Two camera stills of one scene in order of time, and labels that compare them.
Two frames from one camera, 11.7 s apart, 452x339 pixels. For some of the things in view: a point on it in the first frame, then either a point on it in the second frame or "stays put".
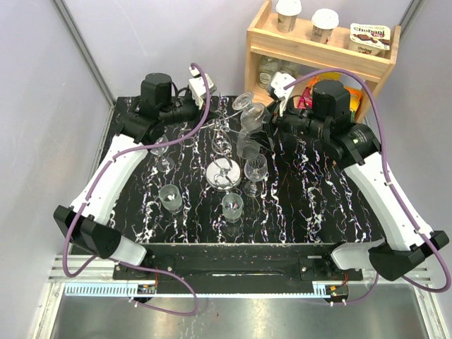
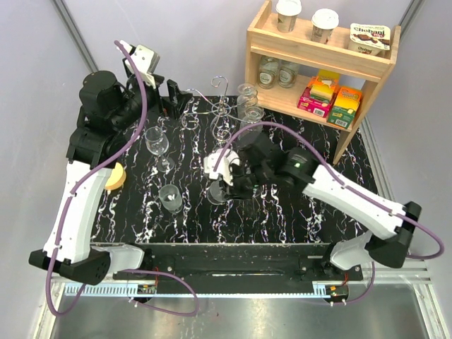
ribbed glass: x=232 y=206 -> x=215 y=195
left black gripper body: x=201 y=109 -> x=160 y=104
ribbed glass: x=171 y=198 stays put
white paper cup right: x=323 y=22 stays put
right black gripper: x=272 y=114 -> x=235 y=191
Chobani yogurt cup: x=369 y=39 stays put
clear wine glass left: x=164 y=164 stays put
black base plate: x=238 y=268 stays put
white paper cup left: x=287 y=11 stays put
